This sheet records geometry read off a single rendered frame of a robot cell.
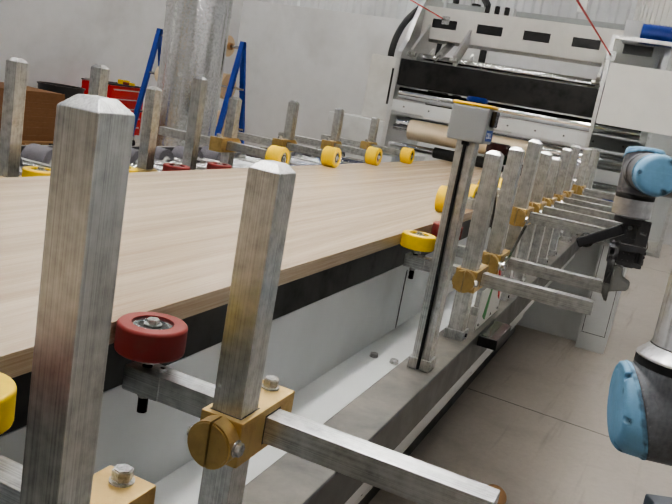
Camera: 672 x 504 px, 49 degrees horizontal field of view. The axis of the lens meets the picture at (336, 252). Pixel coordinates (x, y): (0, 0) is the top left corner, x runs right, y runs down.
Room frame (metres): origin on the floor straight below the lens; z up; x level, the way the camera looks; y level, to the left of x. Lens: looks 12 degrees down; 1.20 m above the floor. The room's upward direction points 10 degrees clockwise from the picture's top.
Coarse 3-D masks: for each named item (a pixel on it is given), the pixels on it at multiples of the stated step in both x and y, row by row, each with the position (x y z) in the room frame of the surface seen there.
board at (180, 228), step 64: (0, 192) 1.38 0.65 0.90; (128, 192) 1.62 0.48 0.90; (192, 192) 1.78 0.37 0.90; (320, 192) 2.18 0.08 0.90; (384, 192) 2.46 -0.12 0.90; (0, 256) 0.97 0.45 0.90; (128, 256) 1.09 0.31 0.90; (192, 256) 1.16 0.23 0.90; (320, 256) 1.33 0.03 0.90; (0, 320) 0.75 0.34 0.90
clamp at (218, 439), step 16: (272, 400) 0.75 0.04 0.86; (288, 400) 0.77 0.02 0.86; (208, 416) 0.69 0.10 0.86; (224, 416) 0.69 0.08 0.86; (256, 416) 0.71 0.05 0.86; (192, 432) 0.68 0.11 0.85; (208, 432) 0.67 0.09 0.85; (224, 432) 0.67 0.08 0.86; (240, 432) 0.68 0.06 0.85; (256, 432) 0.71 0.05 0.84; (192, 448) 0.68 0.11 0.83; (208, 448) 0.67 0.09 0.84; (224, 448) 0.67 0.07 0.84; (240, 448) 0.67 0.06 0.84; (256, 448) 0.72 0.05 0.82; (208, 464) 0.67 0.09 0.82; (224, 464) 0.67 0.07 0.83; (240, 464) 0.69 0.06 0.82
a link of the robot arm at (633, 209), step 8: (616, 200) 1.79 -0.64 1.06; (624, 200) 1.77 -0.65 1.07; (632, 200) 1.76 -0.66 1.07; (616, 208) 1.78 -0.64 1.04; (624, 208) 1.76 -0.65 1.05; (632, 208) 1.76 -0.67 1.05; (640, 208) 1.75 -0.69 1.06; (648, 208) 1.76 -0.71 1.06; (624, 216) 1.78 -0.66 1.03; (632, 216) 1.75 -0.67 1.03; (640, 216) 1.75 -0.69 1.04; (648, 216) 1.76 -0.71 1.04
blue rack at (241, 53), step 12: (156, 36) 9.29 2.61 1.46; (156, 48) 9.26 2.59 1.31; (240, 48) 8.75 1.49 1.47; (240, 60) 8.74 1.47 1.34; (240, 72) 8.85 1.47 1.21; (144, 84) 9.16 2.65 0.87; (228, 84) 8.68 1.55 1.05; (240, 84) 8.87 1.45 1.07; (228, 96) 8.63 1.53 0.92; (240, 96) 8.90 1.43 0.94; (240, 120) 8.95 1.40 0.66; (216, 132) 8.56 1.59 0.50
